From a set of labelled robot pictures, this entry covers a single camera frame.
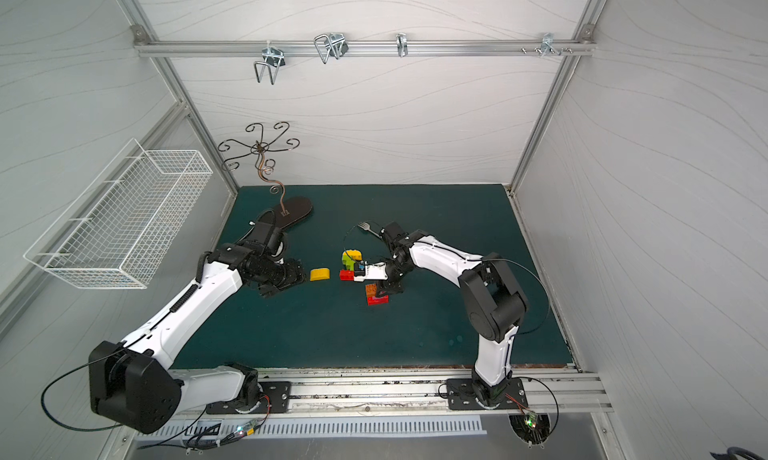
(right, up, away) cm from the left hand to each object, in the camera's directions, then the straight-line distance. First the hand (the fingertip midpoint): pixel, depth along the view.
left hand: (299, 282), depth 80 cm
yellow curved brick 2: (+13, +5, +18) cm, 23 cm away
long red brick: (+19, -7, +7) cm, 22 cm away
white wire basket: (-38, +16, -11) cm, 43 cm away
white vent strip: (-6, -32, -11) cm, 35 cm away
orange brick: (+20, -3, +4) cm, 20 cm away
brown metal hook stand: (-14, +21, +33) cm, 42 cm away
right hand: (+22, -2, +9) cm, 24 cm away
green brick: (+11, +3, +15) cm, 19 cm away
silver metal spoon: (+16, +14, +28) cm, 36 cm away
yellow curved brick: (+2, 0, +13) cm, 13 cm away
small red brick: (+11, -1, +13) cm, 17 cm away
